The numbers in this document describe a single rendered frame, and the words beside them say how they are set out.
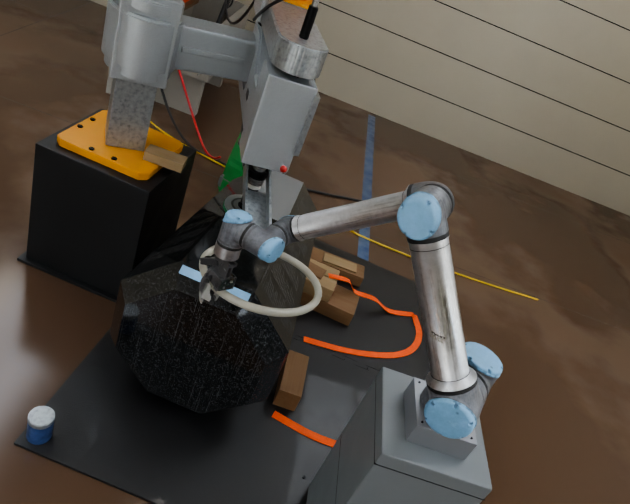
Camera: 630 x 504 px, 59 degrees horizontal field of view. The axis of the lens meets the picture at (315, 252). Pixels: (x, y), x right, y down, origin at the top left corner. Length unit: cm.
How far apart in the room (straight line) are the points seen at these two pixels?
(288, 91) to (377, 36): 488
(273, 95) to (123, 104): 86
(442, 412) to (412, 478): 37
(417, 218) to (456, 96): 601
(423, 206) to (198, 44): 171
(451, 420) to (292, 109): 140
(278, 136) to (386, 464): 139
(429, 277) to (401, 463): 68
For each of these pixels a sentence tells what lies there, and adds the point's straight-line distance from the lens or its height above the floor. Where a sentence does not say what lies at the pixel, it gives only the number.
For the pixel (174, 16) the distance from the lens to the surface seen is 276.
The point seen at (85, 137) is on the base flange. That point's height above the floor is 78.
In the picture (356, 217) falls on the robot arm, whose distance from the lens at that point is 174.
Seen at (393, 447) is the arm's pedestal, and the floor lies 85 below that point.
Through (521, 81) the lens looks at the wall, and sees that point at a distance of 754.
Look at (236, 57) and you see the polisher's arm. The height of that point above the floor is 136.
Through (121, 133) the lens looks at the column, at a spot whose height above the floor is 86.
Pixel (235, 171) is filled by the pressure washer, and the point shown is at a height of 25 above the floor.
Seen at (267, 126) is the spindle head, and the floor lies 130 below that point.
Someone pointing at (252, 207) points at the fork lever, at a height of 95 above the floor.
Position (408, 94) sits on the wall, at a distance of 740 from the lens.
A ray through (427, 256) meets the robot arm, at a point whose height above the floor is 153.
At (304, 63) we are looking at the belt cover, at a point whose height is 161.
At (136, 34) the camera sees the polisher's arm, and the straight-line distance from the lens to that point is 274.
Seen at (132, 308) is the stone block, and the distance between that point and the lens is 248.
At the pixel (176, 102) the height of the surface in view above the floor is 7.
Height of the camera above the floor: 224
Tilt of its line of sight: 33 degrees down
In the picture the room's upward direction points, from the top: 24 degrees clockwise
